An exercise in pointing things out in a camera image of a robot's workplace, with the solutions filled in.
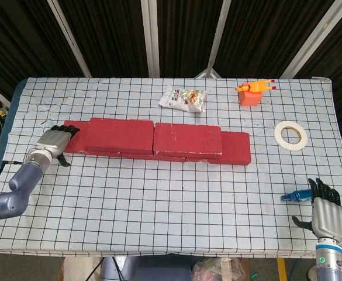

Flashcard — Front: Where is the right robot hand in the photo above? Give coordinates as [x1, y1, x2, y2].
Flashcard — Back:
[291, 177, 342, 242]

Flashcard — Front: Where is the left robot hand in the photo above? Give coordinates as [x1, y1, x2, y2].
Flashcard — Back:
[35, 124, 81, 167]

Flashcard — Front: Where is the red brick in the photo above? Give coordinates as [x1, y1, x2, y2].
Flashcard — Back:
[63, 119, 122, 156]
[185, 131, 251, 166]
[85, 117, 155, 155]
[120, 149, 186, 162]
[153, 122, 223, 156]

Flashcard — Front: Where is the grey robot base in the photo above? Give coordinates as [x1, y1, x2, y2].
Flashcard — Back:
[100, 256, 192, 281]

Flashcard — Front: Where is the white tape roll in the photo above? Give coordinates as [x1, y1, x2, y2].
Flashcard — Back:
[274, 119, 308, 152]

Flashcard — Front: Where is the clear plastic bag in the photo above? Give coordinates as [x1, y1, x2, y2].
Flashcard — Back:
[191, 257, 247, 281]

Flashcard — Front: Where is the white black grid tablecloth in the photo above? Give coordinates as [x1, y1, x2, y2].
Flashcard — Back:
[0, 76, 342, 259]

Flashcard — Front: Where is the white printed snack bag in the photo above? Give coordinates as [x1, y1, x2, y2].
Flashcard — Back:
[158, 84, 210, 114]

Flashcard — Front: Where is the orange foam cube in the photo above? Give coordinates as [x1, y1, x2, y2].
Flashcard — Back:
[238, 89, 262, 107]

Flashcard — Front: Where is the yellow rubber chicken toy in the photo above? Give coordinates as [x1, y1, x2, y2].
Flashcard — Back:
[236, 78, 277, 94]

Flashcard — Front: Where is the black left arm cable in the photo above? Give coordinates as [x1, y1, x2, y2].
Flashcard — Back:
[0, 159, 24, 197]

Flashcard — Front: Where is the white metal frame post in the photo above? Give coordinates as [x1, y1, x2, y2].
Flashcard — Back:
[195, 0, 233, 78]
[140, 0, 161, 78]
[47, 0, 92, 78]
[278, 0, 342, 79]

